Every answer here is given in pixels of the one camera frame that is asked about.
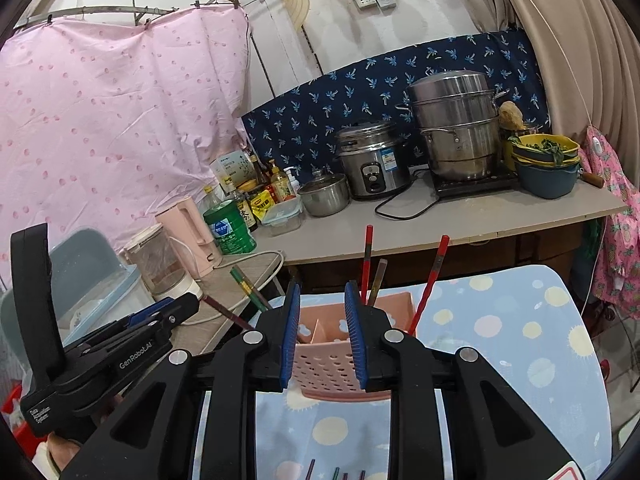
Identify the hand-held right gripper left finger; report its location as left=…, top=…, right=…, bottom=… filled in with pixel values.
left=60, top=280, right=302, bottom=480

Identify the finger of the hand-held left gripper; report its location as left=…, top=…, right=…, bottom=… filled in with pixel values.
left=75, top=297, right=176, bottom=348
left=100, top=292, right=201, bottom=356

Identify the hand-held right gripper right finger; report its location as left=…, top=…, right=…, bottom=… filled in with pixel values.
left=344, top=280, right=581, bottom=480

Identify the pink perforated utensil holder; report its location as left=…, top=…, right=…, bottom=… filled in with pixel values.
left=292, top=291, right=420, bottom=403

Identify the bright red chopstick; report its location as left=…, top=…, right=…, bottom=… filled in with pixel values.
left=407, top=235, right=451, bottom=336
left=363, top=225, right=375, bottom=306

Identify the person's left hand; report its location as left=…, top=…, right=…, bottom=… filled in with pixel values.
left=45, top=432, right=85, bottom=478

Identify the wooden side counter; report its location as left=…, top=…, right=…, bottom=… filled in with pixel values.
left=165, top=250, right=286, bottom=356

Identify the white bin with teal lid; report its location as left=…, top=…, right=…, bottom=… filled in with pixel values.
left=0, top=227, right=143, bottom=361

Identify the pink electric kettle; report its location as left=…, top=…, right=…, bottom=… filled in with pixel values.
left=155, top=196, right=223, bottom=281

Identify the green can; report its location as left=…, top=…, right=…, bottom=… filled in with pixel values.
left=203, top=199, right=257, bottom=256

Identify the clear plastic food container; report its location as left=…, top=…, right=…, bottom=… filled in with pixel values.
left=260, top=197, right=303, bottom=237

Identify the small steel pot with lid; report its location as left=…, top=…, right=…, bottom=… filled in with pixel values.
left=298, top=170, right=351, bottom=217

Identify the light blue dotted tablecloth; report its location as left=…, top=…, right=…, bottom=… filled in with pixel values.
left=255, top=262, right=613, bottom=480

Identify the white carton box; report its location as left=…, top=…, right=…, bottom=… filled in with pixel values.
left=215, top=152, right=253, bottom=191

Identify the yellow label bottle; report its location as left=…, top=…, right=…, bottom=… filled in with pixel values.
left=270, top=160, right=297, bottom=202

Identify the grey countertop board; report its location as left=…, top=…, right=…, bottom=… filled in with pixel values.
left=220, top=175, right=628, bottom=266

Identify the dark sauce bottle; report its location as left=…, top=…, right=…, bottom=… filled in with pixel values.
left=250, top=155, right=271, bottom=187

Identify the silver rice cooker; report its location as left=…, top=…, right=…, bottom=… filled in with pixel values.
left=334, top=120, right=413, bottom=200

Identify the pink dotted cloth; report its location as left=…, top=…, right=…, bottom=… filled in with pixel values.
left=0, top=7, right=251, bottom=281

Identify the black induction cooker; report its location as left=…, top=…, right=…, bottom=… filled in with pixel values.
left=430, top=167, right=518, bottom=198

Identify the stainless steel steamer pot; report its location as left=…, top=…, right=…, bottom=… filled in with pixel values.
left=395, top=71, right=511, bottom=182

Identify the blue plastic basin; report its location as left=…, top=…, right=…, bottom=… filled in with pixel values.
left=515, top=160, right=582, bottom=199

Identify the navy floral cloth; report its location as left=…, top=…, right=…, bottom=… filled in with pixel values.
left=241, top=30, right=551, bottom=181

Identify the yellow bowl with greens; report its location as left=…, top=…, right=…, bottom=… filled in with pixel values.
left=509, top=134, right=581, bottom=167

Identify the ginger root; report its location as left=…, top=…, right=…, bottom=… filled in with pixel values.
left=499, top=101, right=525, bottom=131

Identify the pink pineapple print garment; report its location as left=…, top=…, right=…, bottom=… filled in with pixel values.
left=582, top=127, right=640, bottom=321

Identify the hanging cutting board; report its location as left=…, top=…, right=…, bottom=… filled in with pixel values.
left=276, top=0, right=310, bottom=43

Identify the beige curtain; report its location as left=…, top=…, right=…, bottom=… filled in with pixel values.
left=487, top=0, right=640, bottom=146

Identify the black power cable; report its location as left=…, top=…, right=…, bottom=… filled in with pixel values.
left=375, top=175, right=441, bottom=221

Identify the white cord with switch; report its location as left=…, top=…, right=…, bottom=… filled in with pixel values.
left=500, top=0, right=606, bottom=153

